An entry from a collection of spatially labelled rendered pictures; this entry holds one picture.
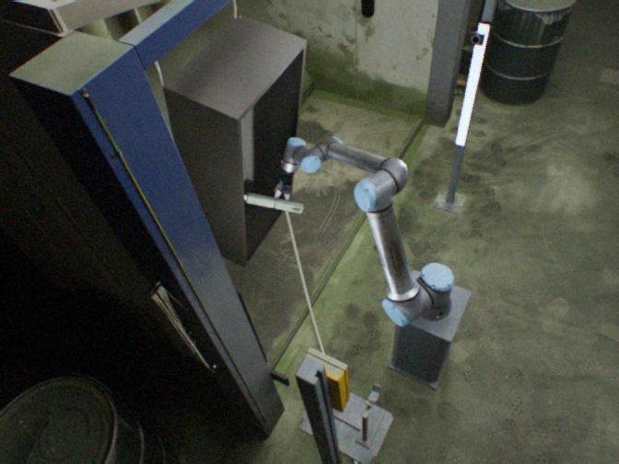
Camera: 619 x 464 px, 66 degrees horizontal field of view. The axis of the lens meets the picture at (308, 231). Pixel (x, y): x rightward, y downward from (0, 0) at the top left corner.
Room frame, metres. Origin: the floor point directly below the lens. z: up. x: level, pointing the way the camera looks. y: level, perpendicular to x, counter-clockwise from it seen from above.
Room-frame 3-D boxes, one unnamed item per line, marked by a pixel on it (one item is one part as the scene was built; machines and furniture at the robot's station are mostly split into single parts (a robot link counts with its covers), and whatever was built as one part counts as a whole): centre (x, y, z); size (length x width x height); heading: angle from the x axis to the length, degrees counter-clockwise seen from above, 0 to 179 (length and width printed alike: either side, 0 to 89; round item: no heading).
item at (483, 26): (2.26, -1.07, 1.02); 0.06 x 0.02 x 0.83; 54
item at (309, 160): (1.74, -0.06, 1.16); 0.12 x 0.12 x 0.09; 27
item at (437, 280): (1.12, -0.54, 0.83); 0.17 x 0.15 x 0.18; 117
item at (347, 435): (0.58, -0.03, 0.78); 0.31 x 0.23 x 0.01; 54
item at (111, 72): (0.91, 0.42, 1.14); 0.18 x 0.18 x 2.29; 54
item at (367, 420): (0.60, -0.04, 0.95); 0.26 x 0.15 x 0.32; 54
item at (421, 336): (1.12, -0.55, 0.32); 0.31 x 0.31 x 0.64; 54
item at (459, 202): (2.29, -1.09, 0.01); 0.20 x 0.20 x 0.01; 54
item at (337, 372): (0.51, 0.01, 1.42); 0.12 x 0.06 x 0.26; 54
